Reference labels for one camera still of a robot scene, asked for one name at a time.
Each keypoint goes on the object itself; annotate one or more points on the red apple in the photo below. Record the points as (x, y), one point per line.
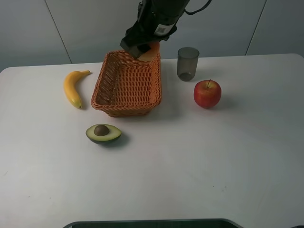
(207, 93)

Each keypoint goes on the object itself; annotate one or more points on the yellow banana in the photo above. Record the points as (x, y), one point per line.
(69, 86)

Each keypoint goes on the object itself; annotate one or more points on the halved avocado with pit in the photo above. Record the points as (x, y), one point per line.
(103, 133)

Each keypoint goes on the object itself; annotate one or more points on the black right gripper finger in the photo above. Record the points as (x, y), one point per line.
(141, 52)
(132, 39)

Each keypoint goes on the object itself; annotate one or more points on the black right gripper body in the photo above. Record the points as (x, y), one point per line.
(157, 18)

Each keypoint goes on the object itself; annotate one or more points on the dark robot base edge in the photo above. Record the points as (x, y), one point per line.
(169, 223)

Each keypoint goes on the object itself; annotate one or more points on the woven orange wicker basket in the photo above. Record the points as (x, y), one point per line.
(126, 86)

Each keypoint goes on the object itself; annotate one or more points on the grey translucent plastic cup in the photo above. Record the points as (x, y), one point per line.
(187, 63)

